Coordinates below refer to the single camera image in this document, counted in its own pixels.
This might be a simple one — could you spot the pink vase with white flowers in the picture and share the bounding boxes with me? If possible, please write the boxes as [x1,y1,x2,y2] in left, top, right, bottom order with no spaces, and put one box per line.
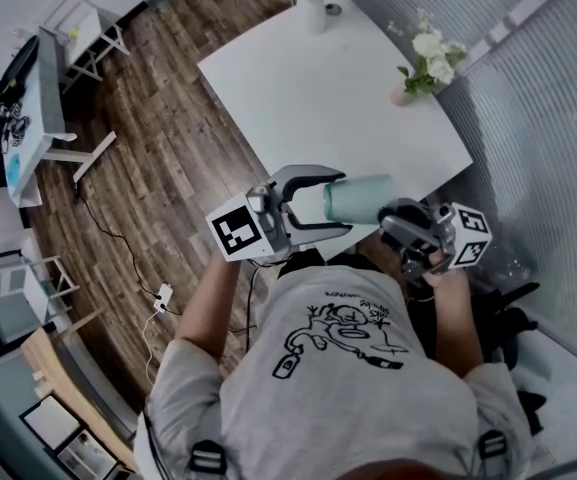
[386,7,468,107]

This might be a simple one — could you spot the person's right hand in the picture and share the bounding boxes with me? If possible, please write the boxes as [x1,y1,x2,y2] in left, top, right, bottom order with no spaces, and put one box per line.
[425,250,467,289]

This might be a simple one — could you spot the small white box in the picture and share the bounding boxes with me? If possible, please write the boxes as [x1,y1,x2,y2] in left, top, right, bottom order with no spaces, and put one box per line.
[32,367,52,397]

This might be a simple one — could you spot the white square table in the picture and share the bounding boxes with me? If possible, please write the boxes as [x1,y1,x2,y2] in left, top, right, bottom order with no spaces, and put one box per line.
[196,0,474,264]

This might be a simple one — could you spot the white chair with wooden legs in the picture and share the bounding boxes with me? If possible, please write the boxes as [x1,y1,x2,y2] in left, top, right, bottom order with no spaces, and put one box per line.
[0,255,82,329]

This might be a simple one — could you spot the white desk with metal legs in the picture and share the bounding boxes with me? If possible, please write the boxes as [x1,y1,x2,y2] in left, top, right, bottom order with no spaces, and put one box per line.
[0,25,118,209]

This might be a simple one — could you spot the white floor cable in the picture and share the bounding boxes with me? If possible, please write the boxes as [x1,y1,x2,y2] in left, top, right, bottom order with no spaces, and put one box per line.
[143,310,164,394]

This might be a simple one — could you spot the black strap buckle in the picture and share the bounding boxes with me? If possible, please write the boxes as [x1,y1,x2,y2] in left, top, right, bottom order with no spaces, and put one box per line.
[477,430,509,462]
[187,440,227,474]

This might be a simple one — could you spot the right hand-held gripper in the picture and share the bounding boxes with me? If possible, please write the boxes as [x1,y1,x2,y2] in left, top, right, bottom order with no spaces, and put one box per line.
[376,198,493,288]

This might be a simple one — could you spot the wooden table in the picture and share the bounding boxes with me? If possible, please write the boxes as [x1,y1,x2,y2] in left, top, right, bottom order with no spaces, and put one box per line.
[20,327,139,474]

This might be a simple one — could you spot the person's right forearm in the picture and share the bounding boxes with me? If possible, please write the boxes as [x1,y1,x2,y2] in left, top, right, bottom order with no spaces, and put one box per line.
[425,267,484,379]

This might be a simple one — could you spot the white board with black frame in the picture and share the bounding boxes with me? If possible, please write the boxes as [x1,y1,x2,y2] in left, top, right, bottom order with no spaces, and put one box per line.
[20,395,82,452]

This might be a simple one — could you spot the black body-worn cable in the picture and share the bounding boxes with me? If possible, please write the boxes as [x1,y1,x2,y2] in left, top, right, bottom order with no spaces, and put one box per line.
[240,260,289,354]

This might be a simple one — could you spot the person's black trousers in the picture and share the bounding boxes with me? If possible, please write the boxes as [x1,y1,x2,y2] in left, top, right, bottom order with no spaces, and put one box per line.
[277,247,399,279]

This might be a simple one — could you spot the person's left forearm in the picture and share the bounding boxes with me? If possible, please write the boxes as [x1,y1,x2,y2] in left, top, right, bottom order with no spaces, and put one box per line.
[175,252,249,354]

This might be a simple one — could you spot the black flat panel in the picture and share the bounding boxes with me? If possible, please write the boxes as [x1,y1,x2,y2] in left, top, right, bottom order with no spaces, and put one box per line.
[0,35,39,102]

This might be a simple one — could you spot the translucent green cup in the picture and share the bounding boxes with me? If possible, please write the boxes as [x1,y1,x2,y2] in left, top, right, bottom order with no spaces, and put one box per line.
[322,173,395,225]

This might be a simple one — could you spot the white step stool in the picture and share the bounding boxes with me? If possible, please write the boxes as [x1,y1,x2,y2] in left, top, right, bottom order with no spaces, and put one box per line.
[35,0,132,94]

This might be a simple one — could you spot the white power strip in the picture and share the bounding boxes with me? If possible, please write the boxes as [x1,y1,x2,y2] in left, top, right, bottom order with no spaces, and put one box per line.
[152,282,175,313]

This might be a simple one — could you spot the black floor cable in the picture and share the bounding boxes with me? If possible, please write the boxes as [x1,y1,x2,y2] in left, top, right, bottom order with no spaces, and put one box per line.
[72,190,184,317]

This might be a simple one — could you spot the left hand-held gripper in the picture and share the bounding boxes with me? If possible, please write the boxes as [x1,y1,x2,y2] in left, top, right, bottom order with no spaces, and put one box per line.
[205,164,354,264]

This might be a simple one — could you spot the grey framed tray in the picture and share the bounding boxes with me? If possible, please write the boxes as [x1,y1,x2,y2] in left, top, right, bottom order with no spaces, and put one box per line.
[56,430,119,480]

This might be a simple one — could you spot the tangle of black electronics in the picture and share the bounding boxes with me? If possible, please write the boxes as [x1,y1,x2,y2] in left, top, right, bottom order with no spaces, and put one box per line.
[0,102,32,149]

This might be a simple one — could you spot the grey printed t-shirt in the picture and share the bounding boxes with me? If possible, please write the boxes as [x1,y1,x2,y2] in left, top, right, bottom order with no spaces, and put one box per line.
[132,265,537,480]

